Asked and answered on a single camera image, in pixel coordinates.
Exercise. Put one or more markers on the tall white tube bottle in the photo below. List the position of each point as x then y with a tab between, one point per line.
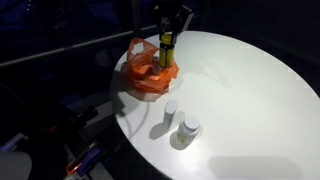
169	115

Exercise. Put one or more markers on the black clamp purple grip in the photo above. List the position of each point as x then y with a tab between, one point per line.
85	160

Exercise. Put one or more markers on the orange plastic bag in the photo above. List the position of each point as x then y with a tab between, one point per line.
146	78

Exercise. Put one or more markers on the white jar white lid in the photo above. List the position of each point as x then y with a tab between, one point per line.
188	130

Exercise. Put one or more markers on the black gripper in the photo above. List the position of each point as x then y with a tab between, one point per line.
171	15

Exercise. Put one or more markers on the metal handrail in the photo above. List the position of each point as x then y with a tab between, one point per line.
83	45

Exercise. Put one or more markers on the brown bottle yellow cap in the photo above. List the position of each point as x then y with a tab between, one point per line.
166	56

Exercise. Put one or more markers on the dark vertical post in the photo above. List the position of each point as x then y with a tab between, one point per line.
136	18

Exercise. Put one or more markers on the white rounded object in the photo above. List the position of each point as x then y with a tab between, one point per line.
14	166

